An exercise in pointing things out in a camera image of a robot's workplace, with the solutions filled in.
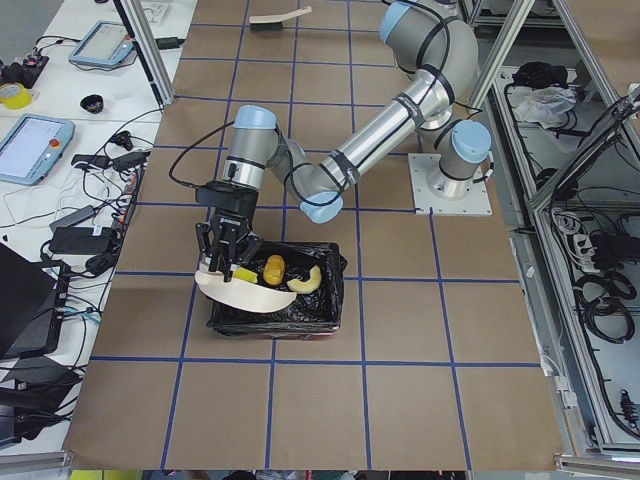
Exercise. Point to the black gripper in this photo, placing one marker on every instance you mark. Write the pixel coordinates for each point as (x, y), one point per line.
(240, 206)

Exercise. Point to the yellow sponge piece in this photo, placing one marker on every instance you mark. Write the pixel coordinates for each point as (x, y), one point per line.
(245, 275)

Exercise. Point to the beige plastic dustpan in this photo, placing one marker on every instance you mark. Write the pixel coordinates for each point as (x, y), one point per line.
(240, 294)

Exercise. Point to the orange-yellow bread roll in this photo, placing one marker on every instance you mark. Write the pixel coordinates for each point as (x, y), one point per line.
(274, 270)

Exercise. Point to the croissant bread piece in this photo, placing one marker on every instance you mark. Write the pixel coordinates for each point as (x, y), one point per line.
(308, 286)

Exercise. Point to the beige hand brush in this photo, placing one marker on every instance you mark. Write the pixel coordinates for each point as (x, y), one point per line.
(275, 22)

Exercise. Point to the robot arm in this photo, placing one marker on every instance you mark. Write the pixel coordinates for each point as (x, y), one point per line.
(436, 49)

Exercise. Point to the pink bin with black bag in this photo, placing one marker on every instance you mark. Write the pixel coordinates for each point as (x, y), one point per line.
(318, 313)

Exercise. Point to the black power adapter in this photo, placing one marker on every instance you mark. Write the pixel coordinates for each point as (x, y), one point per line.
(82, 240)

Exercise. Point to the black laptop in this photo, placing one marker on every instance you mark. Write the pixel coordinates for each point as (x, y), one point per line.
(33, 295)

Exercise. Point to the teach pendant tablet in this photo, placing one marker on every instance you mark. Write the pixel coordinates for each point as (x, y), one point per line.
(106, 47)
(32, 147)

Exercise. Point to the yellow tape roll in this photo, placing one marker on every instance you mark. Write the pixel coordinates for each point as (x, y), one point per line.
(14, 96)

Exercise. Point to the white crumpled cloth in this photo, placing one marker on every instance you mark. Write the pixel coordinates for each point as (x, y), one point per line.
(548, 107)

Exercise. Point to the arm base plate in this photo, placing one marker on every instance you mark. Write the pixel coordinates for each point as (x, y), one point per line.
(434, 193)

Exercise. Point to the aluminium frame post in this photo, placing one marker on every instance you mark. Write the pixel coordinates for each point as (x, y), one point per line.
(133, 18)

